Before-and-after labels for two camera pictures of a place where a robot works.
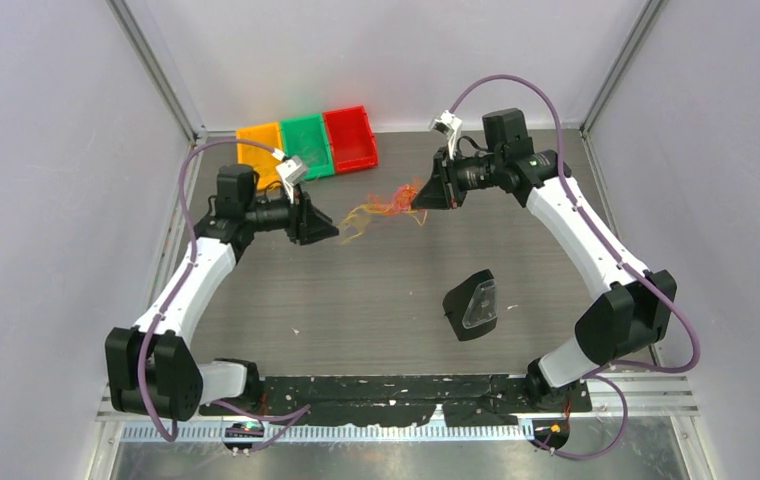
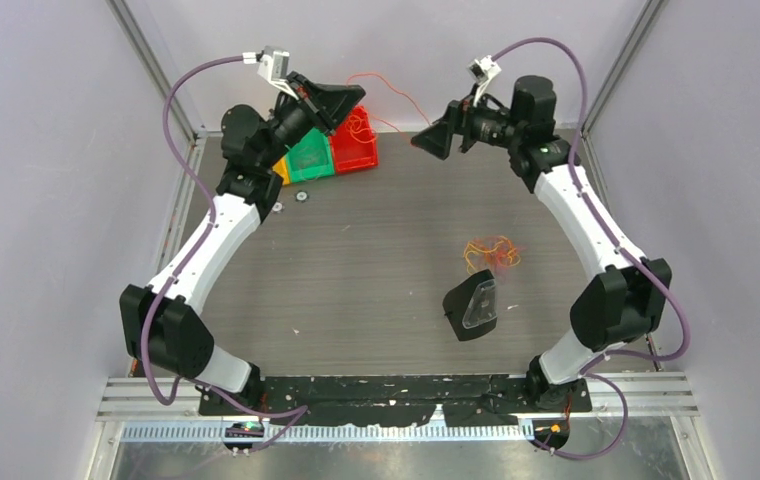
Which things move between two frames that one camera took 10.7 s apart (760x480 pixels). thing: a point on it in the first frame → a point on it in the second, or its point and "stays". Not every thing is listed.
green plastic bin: [306, 138] stays
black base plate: [464, 400] stays
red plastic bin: [351, 138] stays
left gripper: [306, 223] → [324, 106]
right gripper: [439, 193] → [437, 139]
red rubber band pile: [398, 201] → [496, 252]
